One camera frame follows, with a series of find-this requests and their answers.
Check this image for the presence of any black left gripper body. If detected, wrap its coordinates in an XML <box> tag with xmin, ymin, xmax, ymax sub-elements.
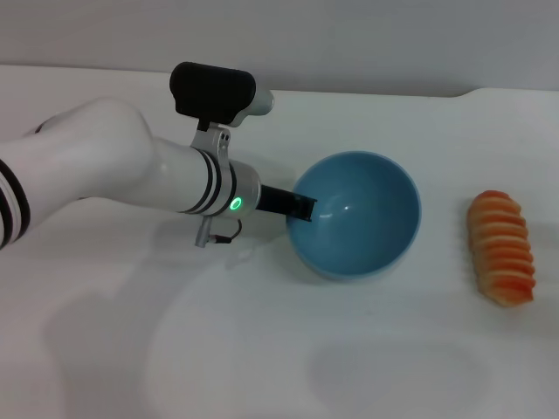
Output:
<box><xmin>259</xmin><ymin>184</ymin><xmax>303</xmax><ymax>217</ymax></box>

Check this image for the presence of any blue bowl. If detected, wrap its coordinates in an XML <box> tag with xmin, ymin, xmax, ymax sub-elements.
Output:
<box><xmin>285</xmin><ymin>150</ymin><xmax>423</xmax><ymax>282</ymax></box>

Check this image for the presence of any orange ridged bread loaf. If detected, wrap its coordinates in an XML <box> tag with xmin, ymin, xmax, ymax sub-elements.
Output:
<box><xmin>466</xmin><ymin>189</ymin><xmax>536</xmax><ymax>309</ymax></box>

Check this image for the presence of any left arm cable with plug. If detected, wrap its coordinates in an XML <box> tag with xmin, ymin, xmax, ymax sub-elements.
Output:
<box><xmin>193</xmin><ymin>216</ymin><xmax>244</xmax><ymax>248</ymax></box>

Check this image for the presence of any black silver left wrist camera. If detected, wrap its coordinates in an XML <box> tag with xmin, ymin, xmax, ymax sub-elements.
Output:
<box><xmin>169</xmin><ymin>61</ymin><xmax>276</xmax><ymax>129</ymax></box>

